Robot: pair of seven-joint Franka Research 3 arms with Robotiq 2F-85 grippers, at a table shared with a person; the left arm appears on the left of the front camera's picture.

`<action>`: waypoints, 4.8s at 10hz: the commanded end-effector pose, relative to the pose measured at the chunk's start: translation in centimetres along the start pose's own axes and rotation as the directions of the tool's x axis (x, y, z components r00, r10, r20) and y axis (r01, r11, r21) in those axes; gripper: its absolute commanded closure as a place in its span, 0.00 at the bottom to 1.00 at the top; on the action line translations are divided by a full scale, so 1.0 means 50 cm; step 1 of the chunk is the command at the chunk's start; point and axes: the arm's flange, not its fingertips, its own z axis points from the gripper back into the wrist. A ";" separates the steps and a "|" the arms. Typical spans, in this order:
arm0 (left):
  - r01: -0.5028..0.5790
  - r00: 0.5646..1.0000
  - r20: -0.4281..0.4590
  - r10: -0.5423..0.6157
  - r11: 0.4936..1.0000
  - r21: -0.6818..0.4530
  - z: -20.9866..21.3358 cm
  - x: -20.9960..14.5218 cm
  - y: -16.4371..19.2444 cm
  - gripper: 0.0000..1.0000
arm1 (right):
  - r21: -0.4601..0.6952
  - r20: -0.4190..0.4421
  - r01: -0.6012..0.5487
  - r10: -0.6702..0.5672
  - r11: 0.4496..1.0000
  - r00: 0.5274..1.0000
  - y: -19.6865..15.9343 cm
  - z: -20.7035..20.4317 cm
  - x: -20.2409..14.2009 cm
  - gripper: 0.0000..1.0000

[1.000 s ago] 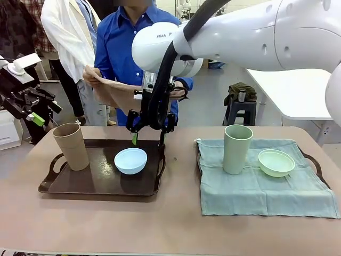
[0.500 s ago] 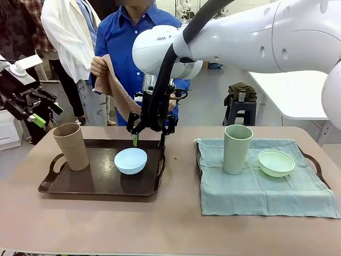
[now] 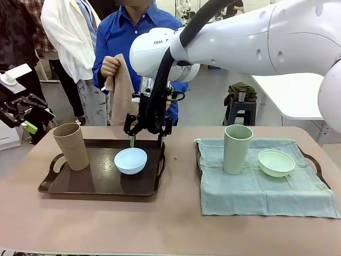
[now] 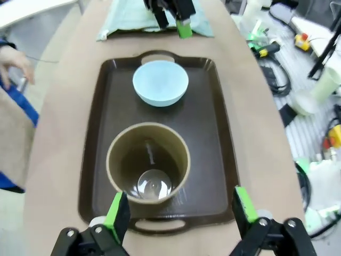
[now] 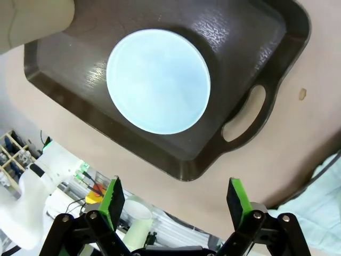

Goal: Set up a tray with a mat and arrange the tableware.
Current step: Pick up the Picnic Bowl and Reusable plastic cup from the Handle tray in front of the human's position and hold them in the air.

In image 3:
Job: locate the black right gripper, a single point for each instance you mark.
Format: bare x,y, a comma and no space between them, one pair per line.
142,106

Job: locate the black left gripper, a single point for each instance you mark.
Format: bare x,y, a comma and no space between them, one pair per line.
8,101

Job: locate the beige cloth mat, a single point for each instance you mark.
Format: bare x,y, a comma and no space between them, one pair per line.
121,101

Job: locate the tall green cup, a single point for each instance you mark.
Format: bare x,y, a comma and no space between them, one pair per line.
237,152

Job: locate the teal cloth mat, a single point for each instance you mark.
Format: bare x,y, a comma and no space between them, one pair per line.
239,192

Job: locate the light green bowl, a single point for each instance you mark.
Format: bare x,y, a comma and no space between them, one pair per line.
275,164

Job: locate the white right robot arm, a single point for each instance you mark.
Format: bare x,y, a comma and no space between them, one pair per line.
239,40

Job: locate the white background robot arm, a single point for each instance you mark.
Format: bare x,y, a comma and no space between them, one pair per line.
183,8

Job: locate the person's right forearm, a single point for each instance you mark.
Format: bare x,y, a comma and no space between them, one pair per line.
100,82

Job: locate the dark brown serving tray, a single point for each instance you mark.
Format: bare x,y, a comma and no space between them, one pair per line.
319,170
101,184

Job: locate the person's right hand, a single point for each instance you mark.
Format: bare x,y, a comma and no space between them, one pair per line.
110,66

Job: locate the white storage box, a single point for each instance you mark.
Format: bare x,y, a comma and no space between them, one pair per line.
9,140

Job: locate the light blue bowl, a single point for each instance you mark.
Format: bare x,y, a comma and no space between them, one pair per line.
130,161

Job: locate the tall brown cup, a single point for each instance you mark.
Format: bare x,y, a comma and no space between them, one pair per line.
72,146

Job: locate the person in white coat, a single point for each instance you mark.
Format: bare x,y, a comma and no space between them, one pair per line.
66,40

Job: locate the black stool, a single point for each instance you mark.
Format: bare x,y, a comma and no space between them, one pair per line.
239,112

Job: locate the dark green clothing bundle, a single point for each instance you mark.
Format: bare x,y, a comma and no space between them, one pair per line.
234,90

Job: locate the small silver cup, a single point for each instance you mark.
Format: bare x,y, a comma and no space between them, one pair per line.
242,96

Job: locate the person in blue shirt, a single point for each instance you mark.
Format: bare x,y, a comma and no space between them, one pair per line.
117,26

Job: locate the white side table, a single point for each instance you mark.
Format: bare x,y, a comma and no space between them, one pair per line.
293,93

